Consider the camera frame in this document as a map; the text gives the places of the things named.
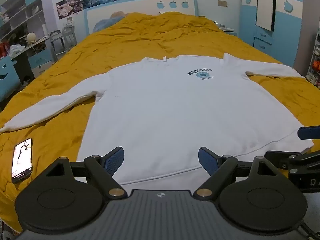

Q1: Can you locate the white printed sweatshirt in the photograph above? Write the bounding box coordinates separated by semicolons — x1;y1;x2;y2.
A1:
0;53;314;186

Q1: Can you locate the white plastic bag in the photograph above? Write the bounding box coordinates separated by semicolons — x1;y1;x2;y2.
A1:
9;44;26;56

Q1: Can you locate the grey chair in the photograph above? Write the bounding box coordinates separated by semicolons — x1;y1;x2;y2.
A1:
49;30;64;62
62;24;78;52

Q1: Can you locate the black framed mirror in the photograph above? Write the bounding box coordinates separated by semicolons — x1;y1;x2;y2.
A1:
255;0;276;32

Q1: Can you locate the blue cabinet with moon cutout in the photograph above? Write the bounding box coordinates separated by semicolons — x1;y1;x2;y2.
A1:
0;56;21;102

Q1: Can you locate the black smartphone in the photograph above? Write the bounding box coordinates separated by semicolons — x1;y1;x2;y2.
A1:
11;138;34;184

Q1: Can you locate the blue and white wardrobe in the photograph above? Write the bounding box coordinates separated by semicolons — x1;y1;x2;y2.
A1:
239;0;309;67

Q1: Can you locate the blue pillow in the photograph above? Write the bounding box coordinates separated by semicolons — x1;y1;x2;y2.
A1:
92;12;126;32

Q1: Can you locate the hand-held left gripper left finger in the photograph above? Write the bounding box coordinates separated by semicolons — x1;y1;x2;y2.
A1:
46;147;127;199

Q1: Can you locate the yellow bedspread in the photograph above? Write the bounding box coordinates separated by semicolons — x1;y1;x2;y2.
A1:
0;12;320;233

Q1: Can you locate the white nightstand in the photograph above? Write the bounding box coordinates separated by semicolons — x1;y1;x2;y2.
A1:
218;24;238;37

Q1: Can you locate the cluttered storage rack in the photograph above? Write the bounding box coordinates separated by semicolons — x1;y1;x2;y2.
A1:
305;27;320;89

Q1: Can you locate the white headboard with blue apples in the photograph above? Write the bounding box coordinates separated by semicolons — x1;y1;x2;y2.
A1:
83;0;197;36

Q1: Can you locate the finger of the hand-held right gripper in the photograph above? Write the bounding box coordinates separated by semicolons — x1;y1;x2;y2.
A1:
264;148;320;177
297;126;320;141

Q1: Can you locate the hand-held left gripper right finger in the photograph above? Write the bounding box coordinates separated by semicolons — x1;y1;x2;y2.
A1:
193;147;288;200

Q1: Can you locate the white wall shelf unit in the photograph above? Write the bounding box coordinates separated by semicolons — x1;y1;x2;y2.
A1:
0;0;50;43

